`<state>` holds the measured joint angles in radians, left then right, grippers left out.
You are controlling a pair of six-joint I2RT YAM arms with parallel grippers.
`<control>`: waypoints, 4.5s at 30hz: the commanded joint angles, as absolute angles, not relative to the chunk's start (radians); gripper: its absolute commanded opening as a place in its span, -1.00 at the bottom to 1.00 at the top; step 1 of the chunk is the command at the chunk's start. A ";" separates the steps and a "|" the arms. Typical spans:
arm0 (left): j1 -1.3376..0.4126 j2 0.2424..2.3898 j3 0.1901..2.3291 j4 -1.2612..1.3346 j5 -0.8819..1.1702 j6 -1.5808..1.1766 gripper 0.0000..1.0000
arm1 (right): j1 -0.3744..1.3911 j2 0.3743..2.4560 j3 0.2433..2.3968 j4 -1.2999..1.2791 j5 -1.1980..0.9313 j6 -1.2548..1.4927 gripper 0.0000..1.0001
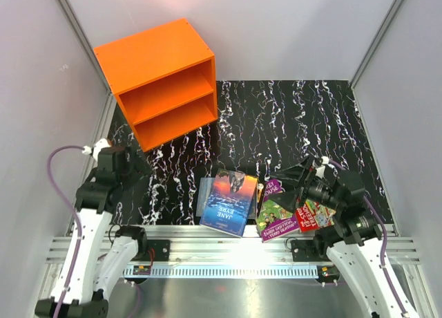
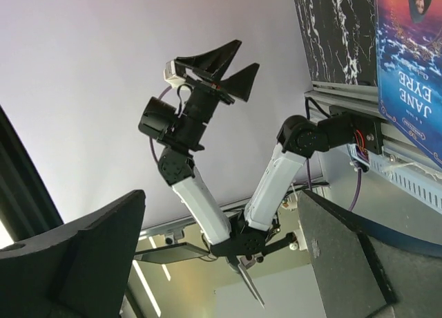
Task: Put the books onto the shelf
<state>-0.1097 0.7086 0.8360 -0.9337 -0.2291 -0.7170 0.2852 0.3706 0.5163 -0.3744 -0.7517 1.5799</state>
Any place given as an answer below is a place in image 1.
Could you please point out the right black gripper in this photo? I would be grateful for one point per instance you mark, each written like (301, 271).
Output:
(294, 173)

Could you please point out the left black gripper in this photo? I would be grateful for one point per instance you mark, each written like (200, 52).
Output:
(139, 169)

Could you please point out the purple 117-storey treehouse book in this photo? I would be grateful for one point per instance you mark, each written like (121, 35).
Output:
(273, 221)

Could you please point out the black paperback book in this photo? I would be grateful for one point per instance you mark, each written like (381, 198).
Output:
(257, 201)

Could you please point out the grey-blue hardcover book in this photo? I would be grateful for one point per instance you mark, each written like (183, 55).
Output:
(203, 194)

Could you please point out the blue Jane Eyre book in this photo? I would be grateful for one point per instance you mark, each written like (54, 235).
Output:
(228, 204)

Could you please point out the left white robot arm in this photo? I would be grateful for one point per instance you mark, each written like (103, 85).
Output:
(86, 282)

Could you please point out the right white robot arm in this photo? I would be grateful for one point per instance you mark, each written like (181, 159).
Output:
(356, 241)

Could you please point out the red 13-storey treehouse book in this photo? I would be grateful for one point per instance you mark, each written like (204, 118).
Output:
(312, 216)

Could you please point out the orange wooden shelf cabinet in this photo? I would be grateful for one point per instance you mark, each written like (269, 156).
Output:
(163, 80)

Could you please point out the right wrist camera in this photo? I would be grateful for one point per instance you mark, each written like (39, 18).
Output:
(320, 164)

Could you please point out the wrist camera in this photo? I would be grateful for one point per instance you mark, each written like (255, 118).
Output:
(320, 164)
(94, 150)

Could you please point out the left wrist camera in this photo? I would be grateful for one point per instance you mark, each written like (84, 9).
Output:
(94, 150)

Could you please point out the aluminium mounting rail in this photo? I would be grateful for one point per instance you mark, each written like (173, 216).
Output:
(197, 251)

